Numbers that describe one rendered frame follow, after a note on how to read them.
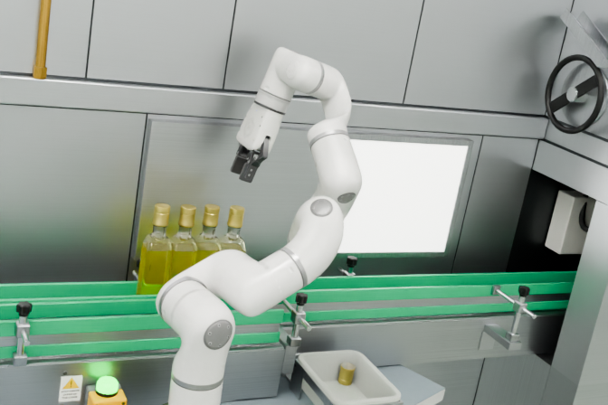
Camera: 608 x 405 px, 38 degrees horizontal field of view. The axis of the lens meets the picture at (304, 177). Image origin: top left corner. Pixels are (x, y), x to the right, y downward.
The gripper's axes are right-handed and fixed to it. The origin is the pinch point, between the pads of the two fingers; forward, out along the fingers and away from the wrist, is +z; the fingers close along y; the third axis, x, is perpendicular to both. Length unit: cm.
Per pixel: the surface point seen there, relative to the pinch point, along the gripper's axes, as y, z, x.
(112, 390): 21, 48, -18
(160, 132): -12.3, 0.0, -16.9
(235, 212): 1.4, 9.7, 1.7
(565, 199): -12, -20, 107
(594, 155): 7, -35, 91
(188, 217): 1.6, 13.7, -8.6
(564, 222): -10, -13, 109
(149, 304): 6.0, 33.7, -11.2
